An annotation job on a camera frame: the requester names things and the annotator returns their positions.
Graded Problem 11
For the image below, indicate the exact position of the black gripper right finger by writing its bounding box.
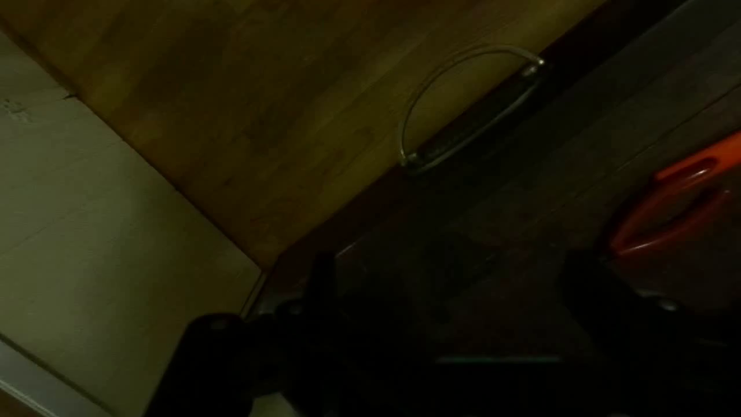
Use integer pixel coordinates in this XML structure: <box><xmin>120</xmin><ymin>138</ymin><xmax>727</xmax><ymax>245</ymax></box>
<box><xmin>559</xmin><ymin>245</ymin><xmax>741</xmax><ymax>417</ymax></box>

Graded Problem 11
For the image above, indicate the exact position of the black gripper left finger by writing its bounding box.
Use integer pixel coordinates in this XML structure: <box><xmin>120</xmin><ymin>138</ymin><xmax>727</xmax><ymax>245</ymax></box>
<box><xmin>253</xmin><ymin>251</ymin><xmax>436</xmax><ymax>417</ymax></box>

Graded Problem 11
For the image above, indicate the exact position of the oval brass drawer handle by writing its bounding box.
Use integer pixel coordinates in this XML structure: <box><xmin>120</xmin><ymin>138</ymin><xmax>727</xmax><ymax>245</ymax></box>
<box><xmin>397</xmin><ymin>44</ymin><xmax>548</xmax><ymax>176</ymax></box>

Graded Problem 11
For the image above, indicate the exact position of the orange plastic loop handle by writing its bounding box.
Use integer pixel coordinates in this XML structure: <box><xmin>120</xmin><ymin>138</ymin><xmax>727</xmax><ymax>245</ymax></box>
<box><xmin>607</xmin><ymin>129</ymin><xmax>741</xmax><ymax>262</ymax></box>

